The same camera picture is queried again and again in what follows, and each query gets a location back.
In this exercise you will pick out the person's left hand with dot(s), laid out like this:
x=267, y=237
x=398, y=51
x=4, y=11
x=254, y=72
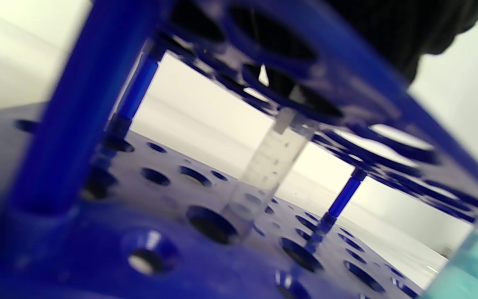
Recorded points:
x=409, y=29

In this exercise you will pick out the clear test tube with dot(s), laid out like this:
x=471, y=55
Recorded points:
x=270, y=166

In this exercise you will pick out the test tube with blue liquid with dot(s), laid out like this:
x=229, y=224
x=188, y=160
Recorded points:
x=471, y=265

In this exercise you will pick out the blue test tube rack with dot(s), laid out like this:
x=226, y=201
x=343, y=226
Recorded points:
x=77, y=124

